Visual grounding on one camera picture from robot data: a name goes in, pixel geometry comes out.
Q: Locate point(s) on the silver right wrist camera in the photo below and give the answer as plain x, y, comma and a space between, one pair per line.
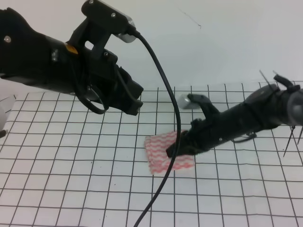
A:
194, 101

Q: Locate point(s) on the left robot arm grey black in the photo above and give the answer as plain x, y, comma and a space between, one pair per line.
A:
25, 53

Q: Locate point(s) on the white black grid tablecloth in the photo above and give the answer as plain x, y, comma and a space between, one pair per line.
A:
62, 165

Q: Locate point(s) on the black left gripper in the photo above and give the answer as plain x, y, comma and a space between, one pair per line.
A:
98, 84

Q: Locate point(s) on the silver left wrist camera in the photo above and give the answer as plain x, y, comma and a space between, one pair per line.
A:
101, 22

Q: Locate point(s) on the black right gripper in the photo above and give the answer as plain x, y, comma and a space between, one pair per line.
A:
205, 135

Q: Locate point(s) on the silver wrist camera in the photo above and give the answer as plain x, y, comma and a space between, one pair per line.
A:
194, 101
101, 22

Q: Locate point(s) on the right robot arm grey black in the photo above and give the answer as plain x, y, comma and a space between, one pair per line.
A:
265, 109

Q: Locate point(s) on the pink wavy striped towel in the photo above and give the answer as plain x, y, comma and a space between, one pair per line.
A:
155, 148

